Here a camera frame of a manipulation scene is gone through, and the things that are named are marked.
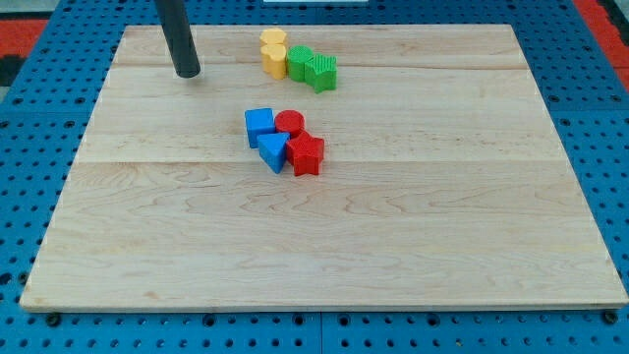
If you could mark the red star block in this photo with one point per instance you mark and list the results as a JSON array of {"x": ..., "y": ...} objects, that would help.
[{"x": 305, "y": 153}]

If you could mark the blue triangle block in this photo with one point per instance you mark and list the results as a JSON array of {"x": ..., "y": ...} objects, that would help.
[{"x": 272, "y": 150}]

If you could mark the red cylinder block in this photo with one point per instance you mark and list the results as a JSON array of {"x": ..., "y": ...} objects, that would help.
[{"x": 290, "y": 121}]

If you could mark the blue cube block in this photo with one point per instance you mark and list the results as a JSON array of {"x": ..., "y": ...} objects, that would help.
[{"x": 259, "y": 121}]

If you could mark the green star block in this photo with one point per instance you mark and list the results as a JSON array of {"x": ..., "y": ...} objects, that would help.
[{"x": 321, "y": 72}]

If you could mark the green cylinder block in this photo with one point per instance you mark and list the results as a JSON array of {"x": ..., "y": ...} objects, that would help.
[{"x": 297, "y": 57}]

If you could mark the wooden board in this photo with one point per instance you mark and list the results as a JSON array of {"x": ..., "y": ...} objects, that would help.
[{"x": 444, "y": 185}]

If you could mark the yellow heart block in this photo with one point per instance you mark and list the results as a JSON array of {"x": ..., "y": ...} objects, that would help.
[{"x": 273, "y": 58}]

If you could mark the yellow pentagon block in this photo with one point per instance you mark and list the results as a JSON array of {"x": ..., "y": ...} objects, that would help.
[{"x": 273, "y": 36}]

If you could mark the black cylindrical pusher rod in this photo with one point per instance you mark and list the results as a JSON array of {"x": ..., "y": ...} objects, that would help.
[{"x": 177, "y": 31}]

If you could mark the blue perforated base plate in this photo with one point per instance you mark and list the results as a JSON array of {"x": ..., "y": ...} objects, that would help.
[{"x": 46, "y": 110}]

